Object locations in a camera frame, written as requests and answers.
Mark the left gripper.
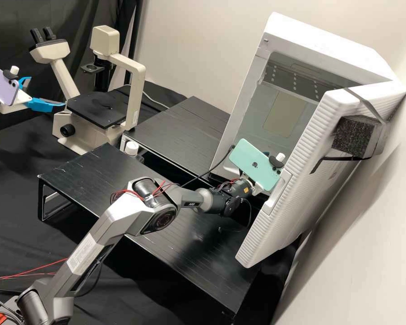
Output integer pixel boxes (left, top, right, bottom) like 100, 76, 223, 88
0, 77, 69, 115

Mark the cream microscope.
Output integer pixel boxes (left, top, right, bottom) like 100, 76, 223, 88
29, 25, 147, 156

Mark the black platform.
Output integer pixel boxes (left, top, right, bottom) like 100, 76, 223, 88
37, 142, 263, 317
120, 96, 232, 186

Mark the white-capped bottle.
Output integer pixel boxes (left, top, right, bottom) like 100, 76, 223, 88
125, 141, 141, 158

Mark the incubator door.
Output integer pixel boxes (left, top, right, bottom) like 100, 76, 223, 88
235, 79, 406, 270

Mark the white incubator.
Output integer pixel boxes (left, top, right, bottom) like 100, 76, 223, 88
209, 12, 406, 186

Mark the left wrist camera phone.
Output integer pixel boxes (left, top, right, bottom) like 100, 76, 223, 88
0, 60, 21, 107

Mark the wrist camera phone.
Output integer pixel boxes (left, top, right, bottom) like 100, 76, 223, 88
0, 60, 21, 107
229, 138, 287, 196

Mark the white cable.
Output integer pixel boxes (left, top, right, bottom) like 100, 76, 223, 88
143, 93, 172, 110

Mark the red wire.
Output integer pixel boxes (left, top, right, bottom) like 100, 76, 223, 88
0, 258, 69, 289

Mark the black cable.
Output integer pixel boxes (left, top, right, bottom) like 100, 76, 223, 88
181, 144, 236, 190

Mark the right wrist camera phone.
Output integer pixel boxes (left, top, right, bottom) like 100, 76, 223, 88
229, 138, 287, 196

